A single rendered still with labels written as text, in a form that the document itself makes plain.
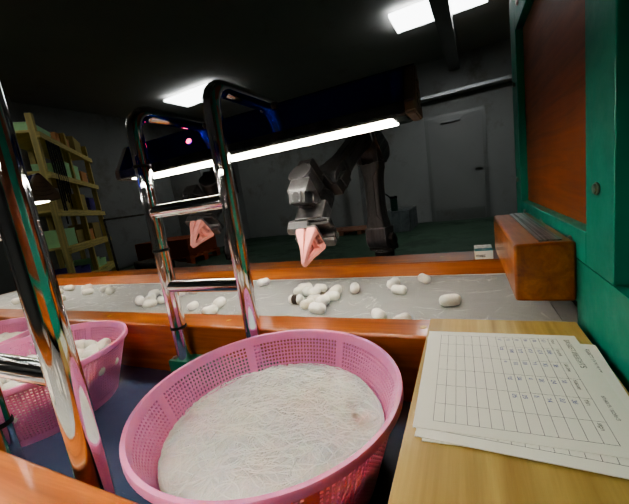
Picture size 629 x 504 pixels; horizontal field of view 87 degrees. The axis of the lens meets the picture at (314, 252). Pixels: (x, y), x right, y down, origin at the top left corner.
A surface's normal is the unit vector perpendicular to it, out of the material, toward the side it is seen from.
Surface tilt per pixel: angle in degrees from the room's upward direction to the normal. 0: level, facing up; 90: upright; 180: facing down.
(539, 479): 0
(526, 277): 90
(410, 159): 90
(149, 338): 90
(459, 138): 90
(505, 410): 0
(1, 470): 0
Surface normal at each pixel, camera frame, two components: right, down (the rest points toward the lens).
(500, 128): -0.44, 0.22
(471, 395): -0.14, -0.98
